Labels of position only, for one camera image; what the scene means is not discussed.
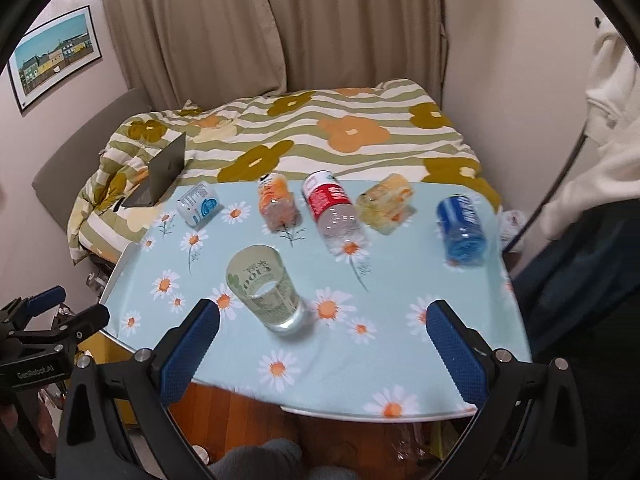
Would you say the white hanging garment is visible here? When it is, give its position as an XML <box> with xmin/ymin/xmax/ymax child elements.
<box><xmin>539</xmin><ymin>17</ymin><xmax>640</xmax><ymax>242</ymax></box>

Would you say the red label plastic bottle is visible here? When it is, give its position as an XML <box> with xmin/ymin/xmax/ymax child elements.
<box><xmin>301</xmin><ymin>170</ymin><xmax>369</xmax><ymax>254</ymax></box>

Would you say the striped floral blanket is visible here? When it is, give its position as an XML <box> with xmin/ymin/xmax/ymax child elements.
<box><xmin>67</xmin><ymin>78</ymin><xmax>503</xmax><ymax>267</ymax></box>

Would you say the white plastic bag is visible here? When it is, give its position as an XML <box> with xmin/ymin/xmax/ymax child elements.
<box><xmin>499</xmin><ymin>209</ymin><xmax>527</xmax><ymax>254</ymax></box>

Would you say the beige curtain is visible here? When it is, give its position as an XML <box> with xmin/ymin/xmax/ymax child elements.
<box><xmin>96</xmin><ymin>0</ymin><xmax>447</xmax><ymax>112</ymax></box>

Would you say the clear printed glass cup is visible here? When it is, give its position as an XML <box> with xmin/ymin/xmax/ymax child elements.
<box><xmin>225</xmin><ymin>244</ymin><xmax>306</xmax><ymax>335</ymax></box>

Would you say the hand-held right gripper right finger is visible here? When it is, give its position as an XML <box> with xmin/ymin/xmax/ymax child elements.
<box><xmin>425</xmin><ymin>299</ymin><xmax>589</xmax><ymax>480</ymax></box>

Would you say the dark hanging garment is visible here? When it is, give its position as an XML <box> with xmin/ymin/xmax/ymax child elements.
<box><xmin>510</xmin><ymin>199</ymin><xmax>640</xmax><ymax>366</ymax></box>

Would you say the black thin rod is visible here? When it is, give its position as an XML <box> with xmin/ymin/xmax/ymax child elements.
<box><xmin>502</xmin><ymin>129</ymin><xmax>589</xmax><ymax>254</ymax></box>

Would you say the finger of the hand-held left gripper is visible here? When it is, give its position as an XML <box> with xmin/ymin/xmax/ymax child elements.
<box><xmin>0</xmin><ymin>285</ymin><xmax>67</xmax><ymax>332</ymax></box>
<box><xmin>7</xmin><ymin>303</ymin><xmax>111</xmax><ymax>357</ymax></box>

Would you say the blue label plastic bottle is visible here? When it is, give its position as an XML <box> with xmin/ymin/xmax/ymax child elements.
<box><xmin>435</xmin><ymin>193</ymin><xmax>489</xmax><ymax>267</ymax></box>

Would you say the light blue daisy tablecloth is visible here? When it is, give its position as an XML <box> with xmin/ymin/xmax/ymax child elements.
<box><xmin>99</xmin><ymin>179</ymin><xmax>534</xmax><ymax>424</ymax></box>

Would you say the grey padded headboard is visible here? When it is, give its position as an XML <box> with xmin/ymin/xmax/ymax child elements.
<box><xmin>32</xmin><ymin>88</ymin><xmax>154</xmax><ymax>231</ymax></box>

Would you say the clear plastic wrapper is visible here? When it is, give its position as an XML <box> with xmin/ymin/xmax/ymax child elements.
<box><xmin>393</xmin><ymin>423</ymin><xmax>437</xmax><ymax>462</ymax></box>

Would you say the framed wall poster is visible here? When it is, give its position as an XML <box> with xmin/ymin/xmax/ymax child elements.
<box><xmin>7</xmin><ymin>5</ymin><xmax>104</xmax><ymax>115</ymax></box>

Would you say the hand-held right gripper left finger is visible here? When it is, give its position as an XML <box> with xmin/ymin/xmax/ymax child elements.
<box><xmin>57</xmin><ymin>298</ymin><xmax>221</xmax><ymax>480</ymax></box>

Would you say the grey laptop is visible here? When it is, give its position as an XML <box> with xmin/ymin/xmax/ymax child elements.
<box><xmin>121</xmin><ymin>131</ymin><xmax>187</xmax><ymax>209</ymax></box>

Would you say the person's grey trousered knee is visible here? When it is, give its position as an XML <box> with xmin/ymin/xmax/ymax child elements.
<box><xmin>207</xmin><ymin>438</ymin><xmax>362</xmax><ymax>480</ymax></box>

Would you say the orange label plastic bottle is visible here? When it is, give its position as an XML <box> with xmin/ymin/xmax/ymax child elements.
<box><xmin>257</xmin><ymin>172</ymin><xmax>304</xmax><ymax>234</ymax></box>

